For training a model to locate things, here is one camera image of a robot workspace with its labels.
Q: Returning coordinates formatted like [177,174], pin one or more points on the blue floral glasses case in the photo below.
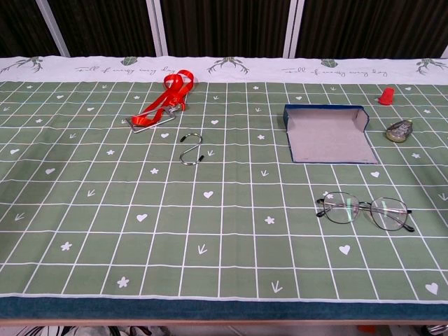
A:
[329,140]

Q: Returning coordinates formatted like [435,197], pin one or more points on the small red cap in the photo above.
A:
[386,96]

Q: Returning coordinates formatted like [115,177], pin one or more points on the metal S hook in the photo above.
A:
[201,158]

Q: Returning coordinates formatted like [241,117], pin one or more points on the white partition post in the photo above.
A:
[52,28]
[157,28]
[445,53]
[293,28]

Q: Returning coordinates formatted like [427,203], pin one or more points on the eyeglasses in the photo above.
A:
[341,208]

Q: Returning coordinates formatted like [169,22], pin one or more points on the green grid tablecloth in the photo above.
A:
[224,217]

